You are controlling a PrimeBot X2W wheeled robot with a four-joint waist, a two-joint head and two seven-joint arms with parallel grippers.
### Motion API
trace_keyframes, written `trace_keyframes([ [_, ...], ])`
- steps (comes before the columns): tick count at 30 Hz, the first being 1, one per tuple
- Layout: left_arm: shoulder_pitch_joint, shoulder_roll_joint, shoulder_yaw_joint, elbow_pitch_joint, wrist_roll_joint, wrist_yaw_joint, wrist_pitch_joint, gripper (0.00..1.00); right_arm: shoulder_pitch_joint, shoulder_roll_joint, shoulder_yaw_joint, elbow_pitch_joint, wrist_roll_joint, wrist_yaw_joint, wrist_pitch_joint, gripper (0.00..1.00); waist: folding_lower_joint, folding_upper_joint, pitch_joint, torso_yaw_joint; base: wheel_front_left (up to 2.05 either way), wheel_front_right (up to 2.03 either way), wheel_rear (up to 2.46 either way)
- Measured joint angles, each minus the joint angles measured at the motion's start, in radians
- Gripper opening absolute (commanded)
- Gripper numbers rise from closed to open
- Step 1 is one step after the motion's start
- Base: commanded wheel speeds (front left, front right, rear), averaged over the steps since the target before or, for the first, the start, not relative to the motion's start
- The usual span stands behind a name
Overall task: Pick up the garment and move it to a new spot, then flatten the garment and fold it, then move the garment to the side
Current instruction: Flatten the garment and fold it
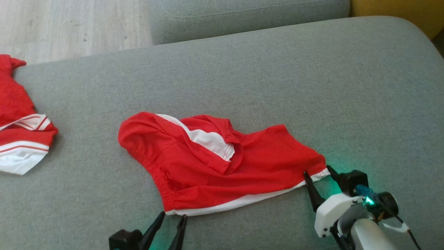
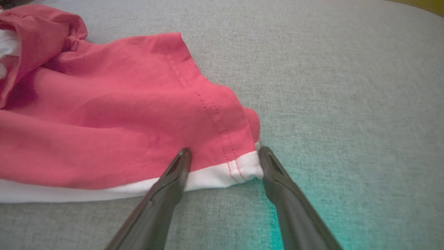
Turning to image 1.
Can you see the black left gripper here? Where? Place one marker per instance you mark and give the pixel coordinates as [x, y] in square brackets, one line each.
[125, 240]

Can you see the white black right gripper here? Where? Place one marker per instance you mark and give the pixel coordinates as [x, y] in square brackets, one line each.
[329, 215]

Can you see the red shorts with white stripe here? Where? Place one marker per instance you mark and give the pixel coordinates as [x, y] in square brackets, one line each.
[263, 163]

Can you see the red jersey with white trim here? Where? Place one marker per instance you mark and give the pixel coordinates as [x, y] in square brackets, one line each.
[17, 104]

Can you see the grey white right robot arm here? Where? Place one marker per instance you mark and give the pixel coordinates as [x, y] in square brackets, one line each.
[367, 232]

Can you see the blue right wrist connector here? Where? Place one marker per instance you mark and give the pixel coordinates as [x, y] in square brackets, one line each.
[366, 195]

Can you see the large grey sofa seat cushion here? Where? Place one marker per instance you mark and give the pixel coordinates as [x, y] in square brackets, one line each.
[277, 80]

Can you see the yellow sofa backrest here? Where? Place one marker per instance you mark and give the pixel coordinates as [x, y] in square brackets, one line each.
[399, 14]

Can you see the small grey sofa seat cushion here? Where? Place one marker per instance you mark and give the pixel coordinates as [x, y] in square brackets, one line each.
[242, 17]

